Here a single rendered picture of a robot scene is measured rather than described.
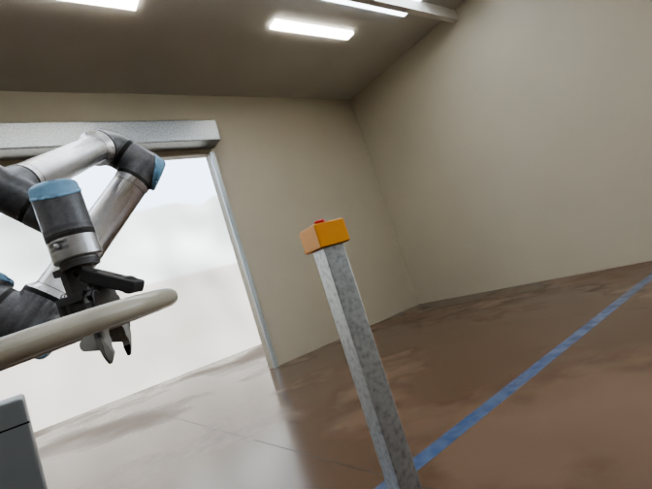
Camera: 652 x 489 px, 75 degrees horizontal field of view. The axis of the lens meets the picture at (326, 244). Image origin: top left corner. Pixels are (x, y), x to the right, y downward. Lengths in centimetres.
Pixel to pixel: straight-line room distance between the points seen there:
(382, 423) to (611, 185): 493
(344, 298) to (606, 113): 496
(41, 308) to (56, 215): 51
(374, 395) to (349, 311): 27
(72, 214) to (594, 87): 568
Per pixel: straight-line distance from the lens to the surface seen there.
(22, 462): 132
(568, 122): 611
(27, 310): 143
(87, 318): 56
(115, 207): 151
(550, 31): 632
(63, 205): 96
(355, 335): 139
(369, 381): 141
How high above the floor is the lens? 89
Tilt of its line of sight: 5 degrees up
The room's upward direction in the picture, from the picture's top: 18 degrees counter-clockwise
